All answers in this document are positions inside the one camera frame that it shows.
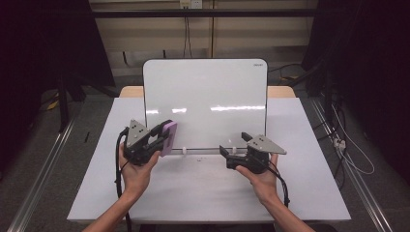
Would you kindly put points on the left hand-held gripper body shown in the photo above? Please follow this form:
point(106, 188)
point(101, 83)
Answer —
point(137, 135)

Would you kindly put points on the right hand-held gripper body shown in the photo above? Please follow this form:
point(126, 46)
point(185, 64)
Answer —
point(261, 146)

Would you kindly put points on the purple and black eraser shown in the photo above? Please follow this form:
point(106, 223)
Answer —
point(170, 138)

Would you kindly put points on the white whiteboard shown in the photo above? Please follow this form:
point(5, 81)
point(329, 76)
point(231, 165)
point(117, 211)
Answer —
point(206, 83)

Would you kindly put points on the person's right hand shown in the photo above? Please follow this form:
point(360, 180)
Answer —
point(266, 185)

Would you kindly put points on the person's left hand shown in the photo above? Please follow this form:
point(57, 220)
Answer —
point(137, 179)

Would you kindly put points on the white board holder clip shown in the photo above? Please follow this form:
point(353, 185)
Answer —
point(234, 150)
point(184, 150)

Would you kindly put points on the white table sheet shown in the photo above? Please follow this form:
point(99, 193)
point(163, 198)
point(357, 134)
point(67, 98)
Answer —
point(206, 193)

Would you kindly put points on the thin yellow pipe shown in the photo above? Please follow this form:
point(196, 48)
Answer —
point(212, 29)

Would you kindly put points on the black horizontal bar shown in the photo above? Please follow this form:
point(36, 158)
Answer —
point(199, 13)

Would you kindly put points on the black curtain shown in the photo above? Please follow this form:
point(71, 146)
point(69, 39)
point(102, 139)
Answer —
point(42, 42)
point(370, 64)

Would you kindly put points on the aluminium floor rail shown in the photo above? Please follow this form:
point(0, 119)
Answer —
point(42, 180)
point(351, 174)

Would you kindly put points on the white wall outlet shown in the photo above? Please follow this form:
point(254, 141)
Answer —
point(191, 3)

